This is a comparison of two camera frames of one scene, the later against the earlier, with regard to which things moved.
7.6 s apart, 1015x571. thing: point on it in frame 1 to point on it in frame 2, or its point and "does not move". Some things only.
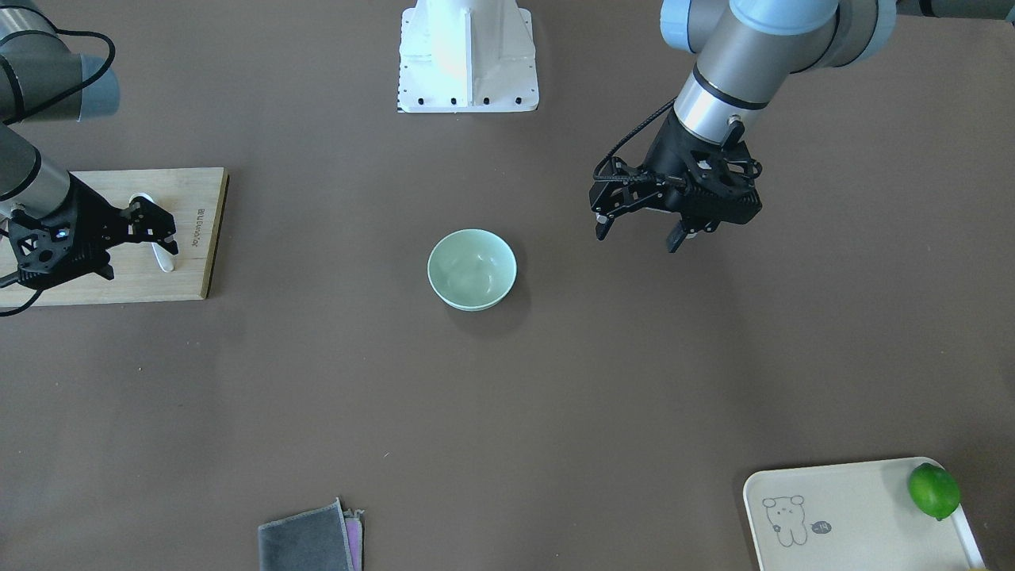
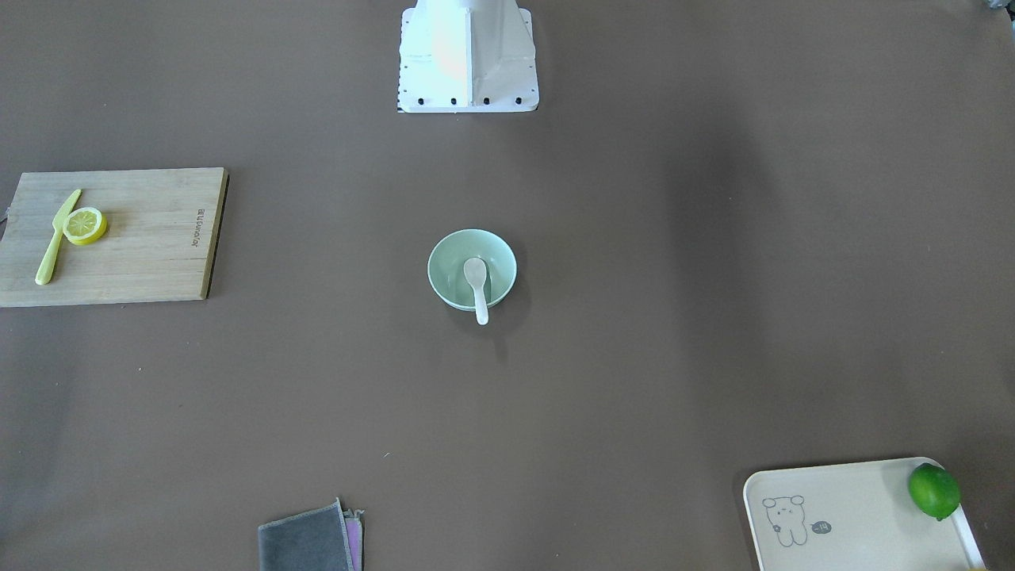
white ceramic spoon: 166,261 to 475,270
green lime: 934,489 does not move
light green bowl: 472,270 does not move
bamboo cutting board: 196,194 does not move
